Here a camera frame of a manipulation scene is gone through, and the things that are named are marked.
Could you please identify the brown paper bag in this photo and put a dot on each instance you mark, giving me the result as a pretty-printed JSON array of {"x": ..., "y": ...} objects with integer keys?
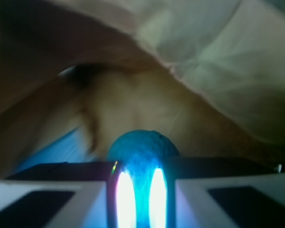
[{"x": 208, "y": 74}]

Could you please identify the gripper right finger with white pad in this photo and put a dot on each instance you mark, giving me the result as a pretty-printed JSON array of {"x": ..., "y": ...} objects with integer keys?
[{"x": 218, "y": 193}]

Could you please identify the blue rectangular block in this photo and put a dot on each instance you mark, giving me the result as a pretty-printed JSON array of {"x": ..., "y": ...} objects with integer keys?
[{"x": 71, "y": 147}]

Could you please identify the blue dimpled ball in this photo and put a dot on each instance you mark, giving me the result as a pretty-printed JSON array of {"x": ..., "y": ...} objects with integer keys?
[{"x": 141, "y": 152}]

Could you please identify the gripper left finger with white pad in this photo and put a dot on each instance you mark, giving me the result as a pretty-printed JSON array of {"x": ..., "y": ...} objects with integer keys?
[{"x": 68, "y": 195}]

